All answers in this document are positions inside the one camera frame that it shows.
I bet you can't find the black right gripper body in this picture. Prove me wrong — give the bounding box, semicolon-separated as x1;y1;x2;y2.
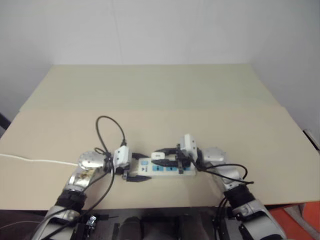
175;143;194;176

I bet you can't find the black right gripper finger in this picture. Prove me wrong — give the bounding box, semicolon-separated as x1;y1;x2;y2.
152;159;179;168
155;147;179;156

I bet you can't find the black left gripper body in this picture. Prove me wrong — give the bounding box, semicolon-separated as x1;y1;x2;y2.
121;152;136;181

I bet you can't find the white charger plug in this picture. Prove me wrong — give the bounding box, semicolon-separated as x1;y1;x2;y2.
150;151;166;161

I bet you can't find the white power strip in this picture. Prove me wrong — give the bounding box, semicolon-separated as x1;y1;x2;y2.
129;156;197;179

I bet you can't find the beige board sheet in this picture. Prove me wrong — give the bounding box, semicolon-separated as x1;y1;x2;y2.
0;106;320;210

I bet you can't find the dark rounded shape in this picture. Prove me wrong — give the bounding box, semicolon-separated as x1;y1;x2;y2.
119;216;144;240

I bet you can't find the orange box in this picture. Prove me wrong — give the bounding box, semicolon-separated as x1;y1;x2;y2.
264;201;320;240

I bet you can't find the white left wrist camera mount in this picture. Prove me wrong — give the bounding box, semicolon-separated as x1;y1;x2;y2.
113;146;133;174

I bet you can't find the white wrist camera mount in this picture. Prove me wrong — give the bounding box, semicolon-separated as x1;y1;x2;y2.
113;146;133;174
179;133;199;161

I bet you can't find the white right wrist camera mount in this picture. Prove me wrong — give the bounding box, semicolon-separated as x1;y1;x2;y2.
179;133;199;161

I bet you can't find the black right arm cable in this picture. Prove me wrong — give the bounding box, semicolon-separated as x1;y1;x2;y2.
192;149;255;240

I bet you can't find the silver metal bracket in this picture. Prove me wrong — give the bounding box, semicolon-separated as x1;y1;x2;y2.
84;214;98;229

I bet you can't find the white power strip cord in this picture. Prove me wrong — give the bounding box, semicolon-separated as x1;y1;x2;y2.
0;153;79;167

